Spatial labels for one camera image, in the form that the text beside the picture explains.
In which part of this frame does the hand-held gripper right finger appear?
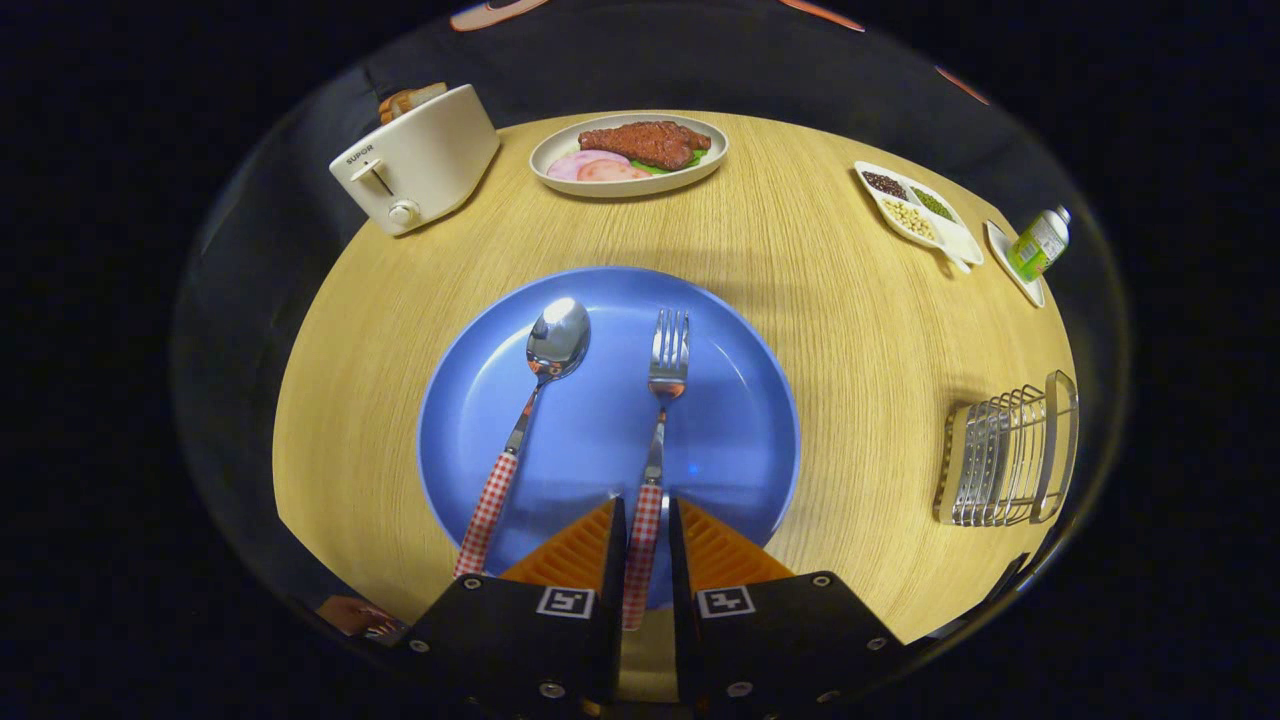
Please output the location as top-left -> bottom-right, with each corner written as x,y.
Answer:
667,496 -> 908,720

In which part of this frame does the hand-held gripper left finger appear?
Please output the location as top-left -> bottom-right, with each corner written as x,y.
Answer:
403,496 -> 629,720

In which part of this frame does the fork with checked handle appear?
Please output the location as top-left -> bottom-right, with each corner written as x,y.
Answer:
622,308 -> 691,631

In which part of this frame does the spoon with checked handle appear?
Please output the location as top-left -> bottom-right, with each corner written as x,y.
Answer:
454,297 -> 592,579

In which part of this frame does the blue plate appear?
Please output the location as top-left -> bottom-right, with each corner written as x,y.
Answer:
418,267 -> 801,609

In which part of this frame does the pale pink ham slice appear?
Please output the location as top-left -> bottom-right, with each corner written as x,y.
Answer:
547,150 -> 631,182

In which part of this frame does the green lettuce leaf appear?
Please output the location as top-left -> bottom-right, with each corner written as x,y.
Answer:
630,148 -> 709,176

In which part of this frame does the pile of soybeans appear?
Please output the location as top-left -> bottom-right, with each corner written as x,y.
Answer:
883,200 -> 937,242

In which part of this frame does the white divided dish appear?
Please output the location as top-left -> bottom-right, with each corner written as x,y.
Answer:
855,161 -> 984,273

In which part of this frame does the brown steak piece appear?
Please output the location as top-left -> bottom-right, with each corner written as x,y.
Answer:
578,121 -> 712,171

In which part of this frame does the white oval plate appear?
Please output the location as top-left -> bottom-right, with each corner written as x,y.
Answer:
529,112 -> 729,198

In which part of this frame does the small white tray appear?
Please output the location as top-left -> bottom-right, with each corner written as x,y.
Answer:
985,220 -> 1046,308

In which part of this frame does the white toaster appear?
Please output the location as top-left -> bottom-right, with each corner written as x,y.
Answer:
330,83 -> 501,236

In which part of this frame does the green label metal bottle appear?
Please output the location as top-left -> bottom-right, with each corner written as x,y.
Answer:
1007,206 -> 1072,283

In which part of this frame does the metal wire basket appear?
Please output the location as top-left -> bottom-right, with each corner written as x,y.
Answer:
933,370 -> 1079,527

